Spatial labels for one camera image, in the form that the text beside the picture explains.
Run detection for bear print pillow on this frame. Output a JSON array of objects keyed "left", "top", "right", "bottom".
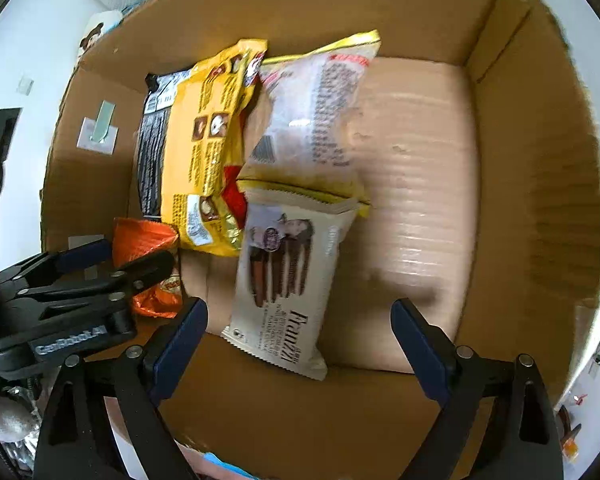
[{"left": 77, "top": 10, "right": 126, "bottom": 58}]

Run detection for yellow chocolate snack packet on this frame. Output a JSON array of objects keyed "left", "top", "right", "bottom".
[{"left": 160, "top": 39, "right": 270, "bottom": 258}]

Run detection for translucent yellow-edged bread packet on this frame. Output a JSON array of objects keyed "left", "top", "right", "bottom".
[{"left": 236, "top": 30, "right": 382, "bottom": 218}]

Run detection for black snack packet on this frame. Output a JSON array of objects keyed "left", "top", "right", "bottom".
[{"left": 136, "top": 71, "right": 196, "bottom": 218}]

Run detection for brown cardboard box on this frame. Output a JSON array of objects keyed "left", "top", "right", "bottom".
[{"left": 39, "top": 0, "right": 600, "bottom": 480}]

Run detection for crumpled clear plastic bag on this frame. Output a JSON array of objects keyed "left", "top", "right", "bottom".
[{"left": 0, "top": 382, "right": 41, "bottom": 471}]

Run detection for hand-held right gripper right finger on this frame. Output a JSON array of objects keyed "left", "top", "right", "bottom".
[{"left": 390, "top": 298, "right": 566, "bottom": 480}]

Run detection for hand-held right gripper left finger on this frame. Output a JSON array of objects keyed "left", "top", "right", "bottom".
[{"left": 32, "top": 297, "right": 211, "bottom": 480}]

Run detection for cream wafer packet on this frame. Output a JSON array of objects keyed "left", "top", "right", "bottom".
[{"left": 221, "top": 191, "right": 358, "bottom": 381}]

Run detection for orange snack packet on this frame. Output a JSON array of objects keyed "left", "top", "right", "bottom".
[{"left": 112, "top": 217, "right": 183, "bottom": 320}]

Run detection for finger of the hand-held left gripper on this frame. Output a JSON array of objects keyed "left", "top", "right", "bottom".
[
  {"left": 0, "top": 238, "right": 113, "bottom": 291},
  {"left": 10, "top": 251, "right": 176, "bottom": 323}
]

